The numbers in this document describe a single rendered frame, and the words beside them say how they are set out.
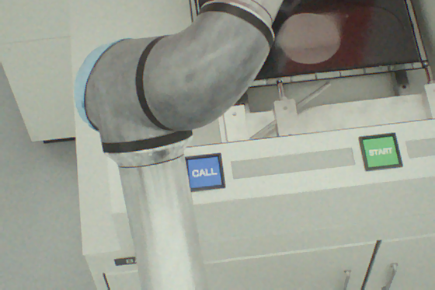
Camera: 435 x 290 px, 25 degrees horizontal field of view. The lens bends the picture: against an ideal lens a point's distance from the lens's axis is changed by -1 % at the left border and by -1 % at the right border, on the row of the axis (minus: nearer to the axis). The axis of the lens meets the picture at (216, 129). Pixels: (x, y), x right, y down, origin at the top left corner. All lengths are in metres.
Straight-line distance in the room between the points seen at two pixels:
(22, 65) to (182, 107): 1.11
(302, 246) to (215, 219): 0.20
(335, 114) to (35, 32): 0.77
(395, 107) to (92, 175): 0.50
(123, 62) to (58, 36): 0.94
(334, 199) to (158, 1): 0.53
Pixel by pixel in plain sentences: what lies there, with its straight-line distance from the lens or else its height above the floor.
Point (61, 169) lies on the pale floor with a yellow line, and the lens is 2.53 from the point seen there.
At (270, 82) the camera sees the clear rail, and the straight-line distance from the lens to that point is 1.56.
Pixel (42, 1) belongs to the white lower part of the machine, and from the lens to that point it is 2.00.
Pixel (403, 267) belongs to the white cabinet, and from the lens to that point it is 1.78.
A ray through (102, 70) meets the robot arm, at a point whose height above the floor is 1.23.
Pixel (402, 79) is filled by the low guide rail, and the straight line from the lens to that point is 1.64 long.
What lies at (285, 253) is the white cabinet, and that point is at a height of 0.73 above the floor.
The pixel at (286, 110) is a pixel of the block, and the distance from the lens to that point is 1.52.
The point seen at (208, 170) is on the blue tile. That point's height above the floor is 0.96.
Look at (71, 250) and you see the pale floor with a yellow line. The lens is 2.43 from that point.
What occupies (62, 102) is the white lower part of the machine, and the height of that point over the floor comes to 0.26.
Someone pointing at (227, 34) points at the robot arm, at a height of 1.32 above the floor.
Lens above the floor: 2.23
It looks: 61 degrees down
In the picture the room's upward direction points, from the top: 2 degrees counter-clockwise
